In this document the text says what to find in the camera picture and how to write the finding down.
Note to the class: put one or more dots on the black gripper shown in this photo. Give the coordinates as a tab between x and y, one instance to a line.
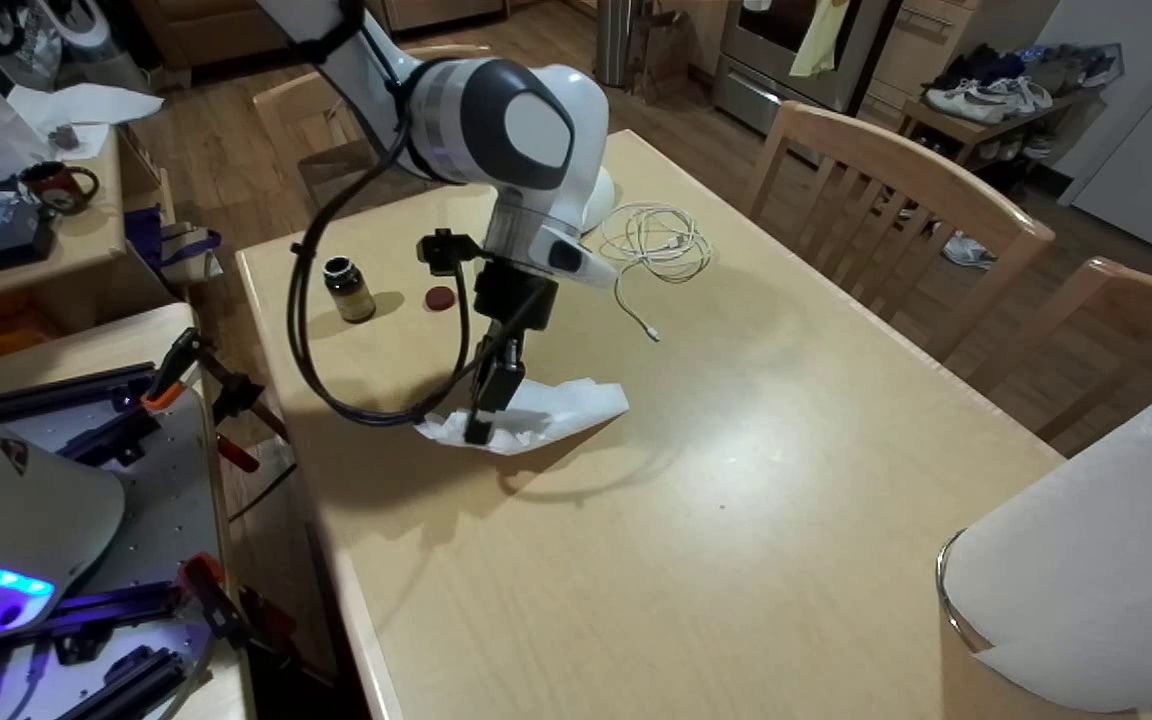
516	298

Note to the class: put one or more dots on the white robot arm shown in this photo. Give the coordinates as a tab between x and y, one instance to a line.
508	125

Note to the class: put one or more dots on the white paper towel roll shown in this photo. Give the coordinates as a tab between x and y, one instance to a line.
1097	574

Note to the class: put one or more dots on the small red bottle cap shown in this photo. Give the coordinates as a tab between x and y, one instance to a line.
439	298

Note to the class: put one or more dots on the dark bottle with label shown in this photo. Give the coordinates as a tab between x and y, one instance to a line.
348	292

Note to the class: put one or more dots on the black orange bar clamp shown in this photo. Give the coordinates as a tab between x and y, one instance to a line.
197	387
218	601

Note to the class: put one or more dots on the grey steel appliance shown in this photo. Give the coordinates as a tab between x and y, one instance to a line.
778	60

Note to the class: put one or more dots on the wooden slatted chair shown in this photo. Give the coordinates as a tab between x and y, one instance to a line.
1139	323
898	200

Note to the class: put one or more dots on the black mug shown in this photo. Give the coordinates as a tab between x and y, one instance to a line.
62	189

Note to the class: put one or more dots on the white sneaker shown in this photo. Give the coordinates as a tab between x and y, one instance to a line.
970	254

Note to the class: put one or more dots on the white paper sheet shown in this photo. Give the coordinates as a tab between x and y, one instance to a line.
80	114

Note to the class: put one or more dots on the wooden kitchen cabinet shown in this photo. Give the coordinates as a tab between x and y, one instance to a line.
916	60

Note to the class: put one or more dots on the wooden shoe rack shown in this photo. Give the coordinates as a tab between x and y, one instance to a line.
1000	135

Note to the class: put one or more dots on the white sneakers pair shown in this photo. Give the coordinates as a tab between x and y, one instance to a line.
980	98

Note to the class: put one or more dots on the white door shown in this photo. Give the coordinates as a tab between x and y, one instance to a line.
1149	121

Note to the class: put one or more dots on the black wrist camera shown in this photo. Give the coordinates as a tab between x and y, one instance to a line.
451	248

